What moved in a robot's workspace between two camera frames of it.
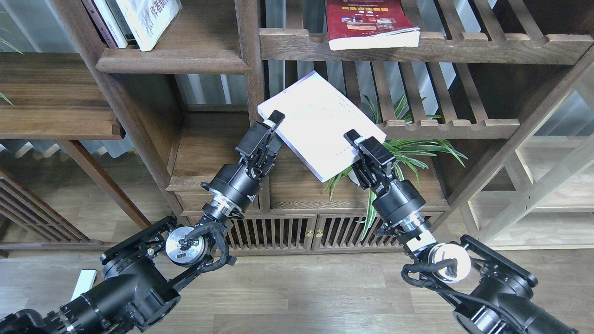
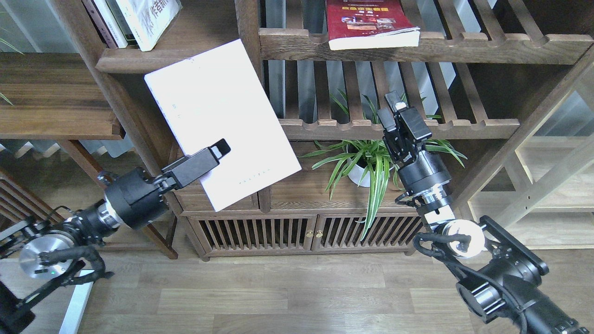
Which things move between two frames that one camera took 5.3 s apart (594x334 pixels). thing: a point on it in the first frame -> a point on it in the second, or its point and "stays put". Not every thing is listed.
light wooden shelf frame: (543, 195) stays put
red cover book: (364, 24) stays put
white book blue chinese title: (150, 20) stays put
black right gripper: (397, 201) -> (421, 170)
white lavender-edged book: (317, 117) -> (217, 95)
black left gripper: (238, 182) -> (136, 200)
